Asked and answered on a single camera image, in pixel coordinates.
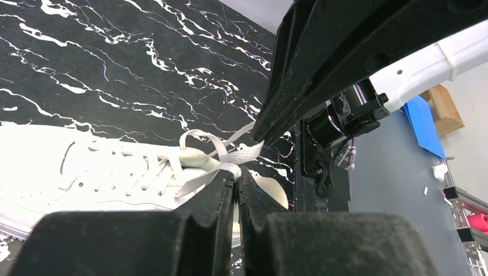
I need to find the white shoelace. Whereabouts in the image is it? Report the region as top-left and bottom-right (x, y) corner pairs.
(174, 122), (264, 198)

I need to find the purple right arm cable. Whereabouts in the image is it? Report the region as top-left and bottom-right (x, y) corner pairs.
(345, 137), (359, 170)

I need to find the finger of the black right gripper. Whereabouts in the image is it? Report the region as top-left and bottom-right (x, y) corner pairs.
(252, 1), (316, 141)
(264, 1), (487, 145)

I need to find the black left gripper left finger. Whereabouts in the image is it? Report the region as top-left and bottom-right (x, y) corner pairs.
(10, 171), (234, 275)

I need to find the red object background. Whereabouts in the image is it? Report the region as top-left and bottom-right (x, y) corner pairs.
(467, 213), (488, 233)

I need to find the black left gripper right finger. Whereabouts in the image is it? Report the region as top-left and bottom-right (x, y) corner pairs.
(237, 167), (439, 275)

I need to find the white sneaker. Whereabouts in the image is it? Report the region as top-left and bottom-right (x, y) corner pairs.
(1, 124), (223, 240)

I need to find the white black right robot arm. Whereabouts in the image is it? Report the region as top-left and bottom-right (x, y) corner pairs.
(252, 1), (487, 145)

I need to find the wooden block background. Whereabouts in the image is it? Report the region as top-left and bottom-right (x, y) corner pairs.
(420, 85), (465, 138)

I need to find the aluminium rail frame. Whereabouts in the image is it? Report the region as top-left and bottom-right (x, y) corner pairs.
(432, 158), (487, 275)

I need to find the blue sheet background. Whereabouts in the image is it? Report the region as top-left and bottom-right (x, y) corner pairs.
(402, 95), (446, 159)

